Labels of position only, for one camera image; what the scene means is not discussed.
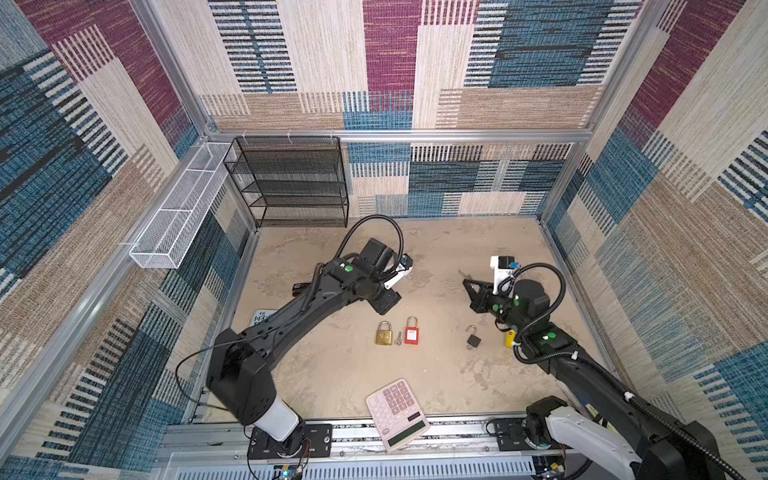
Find black stapler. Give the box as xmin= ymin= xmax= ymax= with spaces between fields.
xmin=291 ymin=282 xmax=312 ymax=297

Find dark blue hardcover book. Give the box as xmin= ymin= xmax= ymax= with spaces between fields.
xmin=558 ymin=381 xmax=592 ymax=417

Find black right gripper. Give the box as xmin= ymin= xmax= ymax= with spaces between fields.
xmin=462 ymin=278 xmax=527 ymax=334

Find treehouse paperback book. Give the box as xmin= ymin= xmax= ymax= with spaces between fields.
xmin=250 ymin=310 xmax=275 ymax=326

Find red safety padlock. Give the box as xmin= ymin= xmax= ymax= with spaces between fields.
xmin=404 ymin=316 xmax=420 ymax=345

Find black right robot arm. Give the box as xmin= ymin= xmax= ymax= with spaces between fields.
xmin=462 ymin=258 xmax=741 ymax=479

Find pink calculator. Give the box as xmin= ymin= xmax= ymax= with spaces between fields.
xmin=365 ymin=378 xmax=430 ymax=452

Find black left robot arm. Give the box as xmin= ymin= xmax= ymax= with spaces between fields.
xmin=204 ymin=215 xmax=412 ymax=458

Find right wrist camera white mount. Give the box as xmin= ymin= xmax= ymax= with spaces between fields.
xmin=490 ymin=255 xmax=520 ymax=295

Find black wire shelf rack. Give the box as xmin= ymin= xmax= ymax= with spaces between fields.
xmin=223 ymin=136 xmax=349 ymax=228

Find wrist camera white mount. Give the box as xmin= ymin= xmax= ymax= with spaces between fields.
xmin=490 ymin=255 xmax=520 ymax=295
xmin=384 ymin=254 xmax=413 ymax=289

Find white wire mesh basket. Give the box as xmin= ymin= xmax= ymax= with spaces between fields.
xmin=129 ymin=142 xmax=229 ymax=269

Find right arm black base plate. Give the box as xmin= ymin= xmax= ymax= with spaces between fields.
xmin=490 ymin=417 xmax=536 ymax=452

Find small black padlock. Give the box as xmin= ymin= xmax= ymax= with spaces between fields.
xmin=466 ymin=325 xmax=481 ymax=350

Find brass padlock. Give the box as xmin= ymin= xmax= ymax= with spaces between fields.
xmin=375 ymin=321 xmax=393 ymax=346

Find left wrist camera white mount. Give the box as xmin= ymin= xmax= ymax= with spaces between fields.
xmin=384 ymin=254 xmax=413 ymax=289

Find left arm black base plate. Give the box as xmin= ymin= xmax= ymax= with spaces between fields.
xmin=247 ymin=421 xmax=333 ymax=460

